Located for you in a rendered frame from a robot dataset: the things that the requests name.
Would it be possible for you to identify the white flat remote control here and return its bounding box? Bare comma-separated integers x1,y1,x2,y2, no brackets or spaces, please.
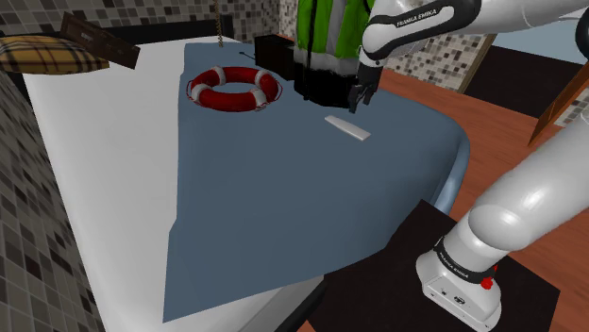
323,114,373,142

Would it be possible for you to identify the green grey black jacket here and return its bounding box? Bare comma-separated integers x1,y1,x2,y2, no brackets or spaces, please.
293,0,377,110

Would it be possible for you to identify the black box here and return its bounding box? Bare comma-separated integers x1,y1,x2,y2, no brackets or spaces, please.
238,33,296,82

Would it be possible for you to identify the blue blanket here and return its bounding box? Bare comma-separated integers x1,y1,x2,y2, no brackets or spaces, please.
161,41,472,324

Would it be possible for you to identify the brown wooden slanted beam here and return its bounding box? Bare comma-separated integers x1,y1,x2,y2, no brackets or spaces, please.
526,59,589,148

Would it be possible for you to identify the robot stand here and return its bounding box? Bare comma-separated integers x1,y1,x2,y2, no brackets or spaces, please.
294,198,561,332

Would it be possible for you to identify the dark brown wooden plaque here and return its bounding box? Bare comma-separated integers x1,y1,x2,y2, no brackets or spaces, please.
59,10,142,71

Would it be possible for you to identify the yellow plaid pillow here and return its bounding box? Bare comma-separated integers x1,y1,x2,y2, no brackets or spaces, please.
0,35,111,76

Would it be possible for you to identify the red and white life ring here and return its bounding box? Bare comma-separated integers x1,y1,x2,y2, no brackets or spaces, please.
185,65,284,113

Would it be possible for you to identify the hanging brown rope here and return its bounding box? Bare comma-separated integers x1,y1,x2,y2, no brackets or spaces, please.
212,0,226,49

